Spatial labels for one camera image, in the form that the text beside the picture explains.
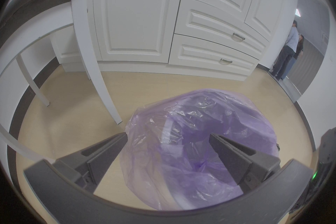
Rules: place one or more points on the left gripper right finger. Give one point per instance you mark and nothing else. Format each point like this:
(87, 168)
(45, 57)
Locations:
(236, 162)

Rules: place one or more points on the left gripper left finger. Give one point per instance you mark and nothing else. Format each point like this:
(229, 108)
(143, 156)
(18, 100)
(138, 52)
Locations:
(102, 160)

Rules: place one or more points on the purple plastic bag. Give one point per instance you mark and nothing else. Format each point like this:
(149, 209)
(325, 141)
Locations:
(183, 112)

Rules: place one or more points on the white trash bin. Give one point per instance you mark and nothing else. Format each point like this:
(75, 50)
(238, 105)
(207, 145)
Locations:
(169, 128)

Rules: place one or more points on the white chair grey seat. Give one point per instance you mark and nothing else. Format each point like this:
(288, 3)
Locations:
(88, 60)

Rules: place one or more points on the person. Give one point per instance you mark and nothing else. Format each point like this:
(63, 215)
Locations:
(300, 47)
(291, 41)

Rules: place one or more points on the white wardrobe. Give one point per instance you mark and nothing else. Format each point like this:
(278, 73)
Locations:
(136, 7)

